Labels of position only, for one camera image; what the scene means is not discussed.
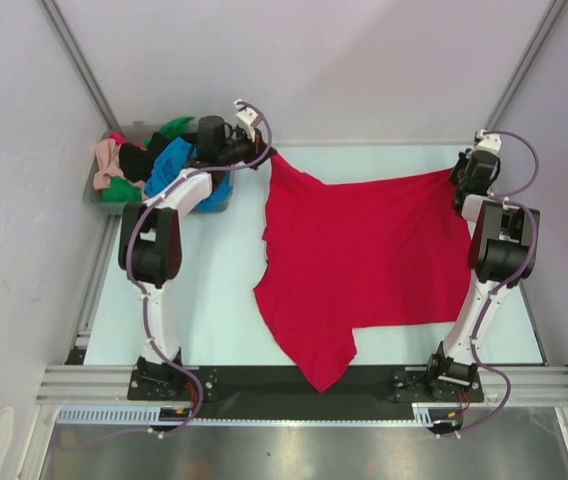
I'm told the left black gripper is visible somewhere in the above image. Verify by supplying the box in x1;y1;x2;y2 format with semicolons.
217;127;276;171

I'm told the red t shirt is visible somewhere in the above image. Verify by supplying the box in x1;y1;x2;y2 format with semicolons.
254;156;471;392

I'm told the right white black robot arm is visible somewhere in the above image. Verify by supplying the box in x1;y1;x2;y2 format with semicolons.
424;148;541;402

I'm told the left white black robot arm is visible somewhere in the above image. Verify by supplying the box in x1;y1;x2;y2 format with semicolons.
118;108;275;400

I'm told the blue t shirt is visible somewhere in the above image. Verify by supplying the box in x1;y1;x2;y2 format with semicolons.
144;137;233;213

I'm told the black t shirt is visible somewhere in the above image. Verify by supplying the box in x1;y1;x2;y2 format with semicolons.
119;132;196;183

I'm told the green t shirt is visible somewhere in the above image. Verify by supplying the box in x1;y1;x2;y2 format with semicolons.
93;117;193;203

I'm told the beige pink t shirt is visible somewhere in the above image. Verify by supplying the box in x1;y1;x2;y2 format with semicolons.
93;138;124;191

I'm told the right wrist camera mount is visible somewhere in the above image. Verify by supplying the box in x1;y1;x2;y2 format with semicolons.
473;129;502;156

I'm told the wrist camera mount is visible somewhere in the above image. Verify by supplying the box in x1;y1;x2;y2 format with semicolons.
473;129;502;156
234;99;259;141

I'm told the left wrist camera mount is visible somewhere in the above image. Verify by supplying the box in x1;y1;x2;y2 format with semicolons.
234;99;259;141

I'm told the aluminium rail frame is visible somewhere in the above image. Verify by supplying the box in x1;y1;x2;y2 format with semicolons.
36;365;568;408

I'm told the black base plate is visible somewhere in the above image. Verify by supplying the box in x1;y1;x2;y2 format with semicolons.
127;364;484;422

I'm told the white slotted cable duct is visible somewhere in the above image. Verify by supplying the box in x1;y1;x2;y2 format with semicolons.
57;405;454;428

